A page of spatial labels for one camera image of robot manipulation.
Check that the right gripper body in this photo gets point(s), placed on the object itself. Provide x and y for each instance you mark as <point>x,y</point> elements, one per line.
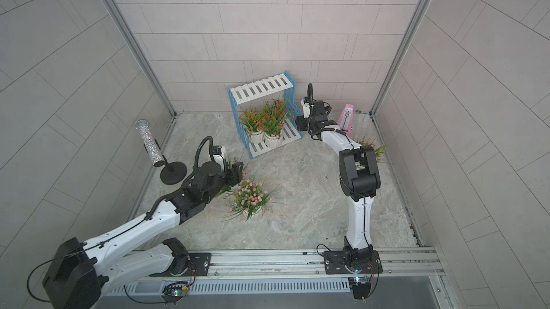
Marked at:
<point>309,123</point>

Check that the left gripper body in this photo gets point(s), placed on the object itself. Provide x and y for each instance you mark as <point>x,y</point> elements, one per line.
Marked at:
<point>230,177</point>

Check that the blue white wooden rack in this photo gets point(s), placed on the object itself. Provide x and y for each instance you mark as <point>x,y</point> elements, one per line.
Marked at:
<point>255,95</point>

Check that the pink flower pot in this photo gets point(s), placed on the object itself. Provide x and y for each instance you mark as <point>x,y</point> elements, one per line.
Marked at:
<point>249,199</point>
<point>230,175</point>

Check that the red flower pot front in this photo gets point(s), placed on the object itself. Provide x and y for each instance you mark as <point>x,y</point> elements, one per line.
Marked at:
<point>274,116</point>

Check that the red flower pot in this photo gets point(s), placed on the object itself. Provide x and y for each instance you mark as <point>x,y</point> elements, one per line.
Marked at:
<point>251,120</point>
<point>274,116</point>

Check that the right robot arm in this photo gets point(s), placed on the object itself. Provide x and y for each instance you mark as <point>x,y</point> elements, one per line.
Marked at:
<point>359,177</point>

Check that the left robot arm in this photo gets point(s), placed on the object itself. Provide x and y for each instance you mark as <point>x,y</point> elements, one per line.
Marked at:
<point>81,273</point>

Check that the pink metronome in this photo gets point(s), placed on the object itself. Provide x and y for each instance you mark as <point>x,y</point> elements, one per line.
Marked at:
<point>345,120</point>

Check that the glitter tube on black stand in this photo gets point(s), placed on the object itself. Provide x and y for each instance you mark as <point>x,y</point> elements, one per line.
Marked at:
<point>172,172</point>

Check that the pink flower pot right corner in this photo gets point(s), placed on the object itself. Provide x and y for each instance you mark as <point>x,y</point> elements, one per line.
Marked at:
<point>380,150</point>

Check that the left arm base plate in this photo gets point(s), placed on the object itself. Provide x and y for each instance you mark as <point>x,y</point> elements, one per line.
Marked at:
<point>195,264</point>

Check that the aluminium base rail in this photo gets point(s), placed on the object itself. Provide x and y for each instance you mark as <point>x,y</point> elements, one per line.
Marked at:
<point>251,272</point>

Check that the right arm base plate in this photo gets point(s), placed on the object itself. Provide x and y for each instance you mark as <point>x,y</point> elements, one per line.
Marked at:
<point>335,264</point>

